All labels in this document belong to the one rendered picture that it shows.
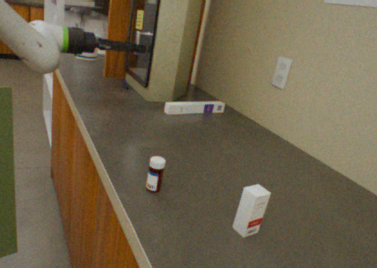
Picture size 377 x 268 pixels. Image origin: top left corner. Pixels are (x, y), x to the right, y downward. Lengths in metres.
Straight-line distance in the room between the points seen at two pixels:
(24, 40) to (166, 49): 0.52
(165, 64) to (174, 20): 0.17
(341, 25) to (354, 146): 0.38
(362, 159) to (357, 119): 0.12
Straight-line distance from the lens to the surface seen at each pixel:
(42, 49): 1.04
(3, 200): 0.49
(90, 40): 1.20
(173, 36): 1.27
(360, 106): 1.07
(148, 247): 0.55
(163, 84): 1.30
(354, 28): 1.12
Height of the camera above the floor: 1.31
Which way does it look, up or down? 22 degrees down
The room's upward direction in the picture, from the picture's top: 11 degrees clockwise
